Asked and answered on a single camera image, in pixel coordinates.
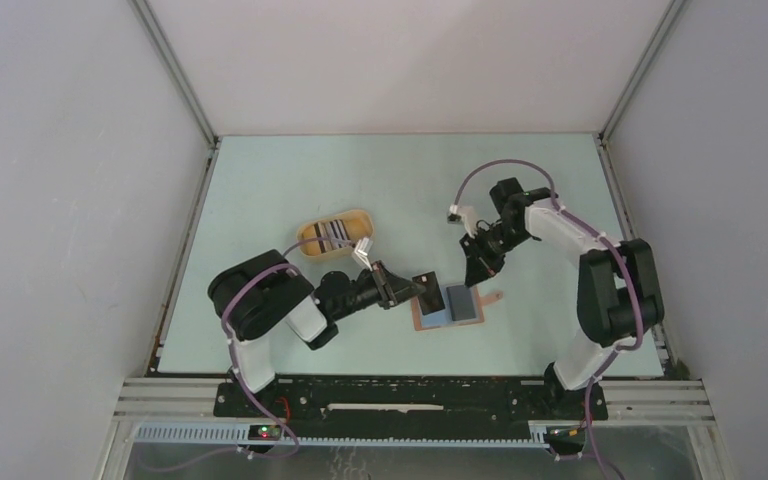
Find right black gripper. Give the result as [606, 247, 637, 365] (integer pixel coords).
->
[459, 222, 532, 289]

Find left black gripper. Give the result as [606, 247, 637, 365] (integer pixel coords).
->
[331, 260, 425, 322]

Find brown leather card holder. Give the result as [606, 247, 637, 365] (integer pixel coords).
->
[410, 284, 504, 332]

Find yellow oval card tray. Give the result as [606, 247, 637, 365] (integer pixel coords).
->
[296, 209, 375, 263]

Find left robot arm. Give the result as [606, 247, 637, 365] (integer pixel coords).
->
[207, 249, 426, 417]

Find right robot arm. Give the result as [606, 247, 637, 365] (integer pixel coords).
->
[447, 178, 664, 418]

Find cards in tray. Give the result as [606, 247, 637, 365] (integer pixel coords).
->
[314, 219, 353, 253]

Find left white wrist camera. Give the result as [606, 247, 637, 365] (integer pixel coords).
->
[352, 237, 373, 270]

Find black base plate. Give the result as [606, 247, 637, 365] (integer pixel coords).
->
[213, 375, 608, 441]

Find grey cable duct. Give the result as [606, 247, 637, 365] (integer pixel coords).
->
[133, 422, 584, 448]

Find aluminium frame rail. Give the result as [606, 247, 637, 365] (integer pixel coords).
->
[115, 378, 715, 426]

